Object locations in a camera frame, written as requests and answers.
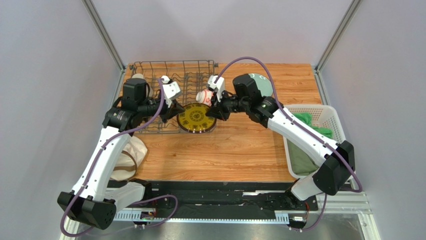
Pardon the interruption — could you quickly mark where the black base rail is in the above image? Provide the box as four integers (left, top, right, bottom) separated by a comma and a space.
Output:
130, 180, 320, 221

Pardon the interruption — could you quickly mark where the yellow black patterned plate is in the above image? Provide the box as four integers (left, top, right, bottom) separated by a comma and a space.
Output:
176, 103, 217, 134

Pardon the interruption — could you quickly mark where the olive green garment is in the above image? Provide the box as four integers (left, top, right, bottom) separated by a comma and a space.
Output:
286, 139, 319, 178

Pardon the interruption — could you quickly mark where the white red patterned bowl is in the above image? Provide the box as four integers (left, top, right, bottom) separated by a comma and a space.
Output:
195, 89, 213, 107

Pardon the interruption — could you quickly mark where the aluminium frame post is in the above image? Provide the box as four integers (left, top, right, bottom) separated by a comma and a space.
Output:
81, 0, 126, 73
315, 0, 363, 72

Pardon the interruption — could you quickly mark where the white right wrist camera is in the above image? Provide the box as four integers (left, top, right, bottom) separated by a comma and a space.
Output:
206, 75, 225, 102

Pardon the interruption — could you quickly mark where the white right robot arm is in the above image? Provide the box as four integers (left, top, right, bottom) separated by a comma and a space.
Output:
206, 73, 355, 201

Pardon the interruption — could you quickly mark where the grey wire dish rack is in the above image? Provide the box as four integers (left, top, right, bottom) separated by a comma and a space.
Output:
127, 59, 221, 135

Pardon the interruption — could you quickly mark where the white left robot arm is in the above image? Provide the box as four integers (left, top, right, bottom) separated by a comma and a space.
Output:
57, 76, 184, 238

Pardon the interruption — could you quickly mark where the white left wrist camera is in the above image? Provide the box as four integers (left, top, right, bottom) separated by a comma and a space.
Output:
161, 75, 183, 108

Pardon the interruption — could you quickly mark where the left aluminium frame post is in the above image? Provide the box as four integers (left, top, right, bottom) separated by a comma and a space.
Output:
81, 0, 126, 73

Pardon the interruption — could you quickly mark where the light blue flower plate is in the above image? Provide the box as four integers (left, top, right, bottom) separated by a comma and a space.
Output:
248, 73, 274, 97

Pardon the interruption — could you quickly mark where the beige ceramic cup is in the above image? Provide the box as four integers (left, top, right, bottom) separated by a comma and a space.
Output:
131, 73, 153, 98

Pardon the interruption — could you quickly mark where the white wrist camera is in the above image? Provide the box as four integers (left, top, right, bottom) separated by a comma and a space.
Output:
206, 75, 225, 102
161, 75, 183, 108

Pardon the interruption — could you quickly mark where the beige canvas bag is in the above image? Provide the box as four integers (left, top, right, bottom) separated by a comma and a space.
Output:
110, 136, 148, 182

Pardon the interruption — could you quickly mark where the white plastic basket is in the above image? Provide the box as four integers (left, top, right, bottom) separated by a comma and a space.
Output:
283, 104, 346, 179

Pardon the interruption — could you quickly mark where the bright green cloth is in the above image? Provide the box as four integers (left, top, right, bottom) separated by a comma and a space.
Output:
292, 112, 334, 139

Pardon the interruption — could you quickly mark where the right aluminium frame post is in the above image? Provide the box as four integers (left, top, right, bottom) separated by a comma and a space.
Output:
315, 0, 363, 72

